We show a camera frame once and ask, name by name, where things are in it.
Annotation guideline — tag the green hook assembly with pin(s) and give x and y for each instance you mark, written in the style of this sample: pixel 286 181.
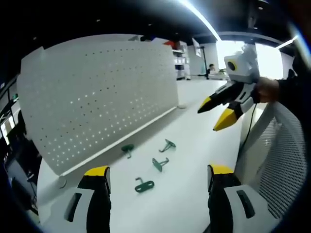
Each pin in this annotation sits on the green hook assembly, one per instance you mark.
pixel 159 163
pixel 128 148
pixel 144 186
pixel 167 146

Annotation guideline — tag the white mesh chair back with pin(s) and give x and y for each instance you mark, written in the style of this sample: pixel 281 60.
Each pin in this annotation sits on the white mesh chair back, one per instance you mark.
pixel 274 160

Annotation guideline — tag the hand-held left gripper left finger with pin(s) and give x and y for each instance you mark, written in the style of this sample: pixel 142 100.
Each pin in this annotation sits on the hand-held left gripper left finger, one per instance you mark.
pixel 80 208

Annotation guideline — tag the white perforated mounting plate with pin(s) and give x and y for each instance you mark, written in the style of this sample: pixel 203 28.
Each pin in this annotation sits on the white perforated mounting plate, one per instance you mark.
pixel 97 104

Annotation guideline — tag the black tripod stand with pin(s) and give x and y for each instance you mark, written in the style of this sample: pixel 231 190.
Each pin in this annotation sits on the black tripod stand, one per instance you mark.
pixel 203 60

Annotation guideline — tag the ceiling light strip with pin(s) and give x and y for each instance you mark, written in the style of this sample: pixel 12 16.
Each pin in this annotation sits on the ceiling light strip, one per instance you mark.
pixel 204 18

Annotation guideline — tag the white storage shelf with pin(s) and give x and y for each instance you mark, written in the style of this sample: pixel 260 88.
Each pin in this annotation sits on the white storage shelf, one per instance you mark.
pixel 181 61

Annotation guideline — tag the person's right hand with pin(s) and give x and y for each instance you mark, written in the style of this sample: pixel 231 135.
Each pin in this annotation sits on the person's right hand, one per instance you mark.
pixel 267 91

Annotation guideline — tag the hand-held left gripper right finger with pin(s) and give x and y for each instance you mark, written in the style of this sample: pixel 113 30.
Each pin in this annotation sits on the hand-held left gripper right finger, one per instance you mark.
pixel 233 206

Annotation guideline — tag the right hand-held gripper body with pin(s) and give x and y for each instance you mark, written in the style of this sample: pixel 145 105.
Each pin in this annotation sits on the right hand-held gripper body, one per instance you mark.
pixel 239 70

